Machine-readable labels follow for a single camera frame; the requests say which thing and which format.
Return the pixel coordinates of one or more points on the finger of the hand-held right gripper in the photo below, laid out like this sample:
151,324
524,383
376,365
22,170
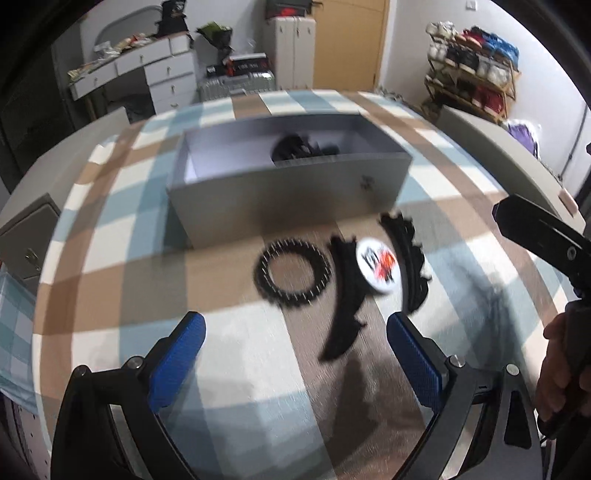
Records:
540,233

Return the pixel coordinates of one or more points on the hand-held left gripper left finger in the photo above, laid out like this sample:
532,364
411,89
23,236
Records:
178,364

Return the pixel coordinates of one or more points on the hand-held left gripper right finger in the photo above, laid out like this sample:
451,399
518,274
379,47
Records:
415,364

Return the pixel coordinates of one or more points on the black slim headband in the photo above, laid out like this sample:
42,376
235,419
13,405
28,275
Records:
344,295

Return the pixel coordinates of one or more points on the black wide-toothed headband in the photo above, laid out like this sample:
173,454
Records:
413,263

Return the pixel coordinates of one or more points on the white round badge red print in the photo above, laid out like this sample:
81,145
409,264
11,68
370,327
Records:
377,265

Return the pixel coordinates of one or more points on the grey cardboard box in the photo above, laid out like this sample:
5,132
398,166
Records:
277,203

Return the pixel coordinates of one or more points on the black hair claw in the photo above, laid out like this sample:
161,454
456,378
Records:
293,147

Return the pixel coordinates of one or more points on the person's right hand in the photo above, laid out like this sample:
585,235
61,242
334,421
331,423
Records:
556,369

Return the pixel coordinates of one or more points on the pink object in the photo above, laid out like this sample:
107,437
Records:
568,202

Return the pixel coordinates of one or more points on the checked tablecloth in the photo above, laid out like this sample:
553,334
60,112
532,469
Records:
258,369

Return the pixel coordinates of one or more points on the purple bag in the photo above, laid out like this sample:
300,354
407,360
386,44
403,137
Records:
524,138

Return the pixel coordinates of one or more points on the wooden shoe rack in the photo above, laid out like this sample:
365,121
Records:
510,87

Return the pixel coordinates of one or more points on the blue checked cloth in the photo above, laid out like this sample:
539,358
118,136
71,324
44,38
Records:
14,332

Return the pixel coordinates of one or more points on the group of sneakers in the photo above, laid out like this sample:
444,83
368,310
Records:
480,50

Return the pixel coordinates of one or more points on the grey ottoman with latch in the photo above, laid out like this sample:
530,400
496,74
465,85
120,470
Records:
27,235

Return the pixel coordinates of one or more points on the pile of shoes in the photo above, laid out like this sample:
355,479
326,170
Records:
390,92

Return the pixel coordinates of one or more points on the dark duffel bag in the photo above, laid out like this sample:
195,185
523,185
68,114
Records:
138,108

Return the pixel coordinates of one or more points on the tan wooden door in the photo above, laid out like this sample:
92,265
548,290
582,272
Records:
351,41

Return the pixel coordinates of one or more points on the silver suitcase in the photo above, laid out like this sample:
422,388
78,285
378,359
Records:
235,85

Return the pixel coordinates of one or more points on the white dresser desk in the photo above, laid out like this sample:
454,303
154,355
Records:
171,74

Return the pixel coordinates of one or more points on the small black box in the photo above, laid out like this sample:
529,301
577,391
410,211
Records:
216,71

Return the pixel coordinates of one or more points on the white upright suitcase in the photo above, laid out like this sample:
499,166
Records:
293,53

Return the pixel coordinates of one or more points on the black shoebox red trim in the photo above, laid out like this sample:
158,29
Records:
249,64

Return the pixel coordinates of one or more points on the desk clutter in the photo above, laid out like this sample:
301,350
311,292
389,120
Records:
108,53

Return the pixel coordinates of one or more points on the dark wrapped bouquet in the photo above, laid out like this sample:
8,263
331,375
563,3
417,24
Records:
216,39

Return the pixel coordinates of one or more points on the black and red shoebox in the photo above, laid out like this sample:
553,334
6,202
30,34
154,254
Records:
288,8

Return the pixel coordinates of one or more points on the arched mirror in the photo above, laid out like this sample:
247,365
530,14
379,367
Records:
124,23

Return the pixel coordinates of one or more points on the black bag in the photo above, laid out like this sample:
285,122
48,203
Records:
171,18

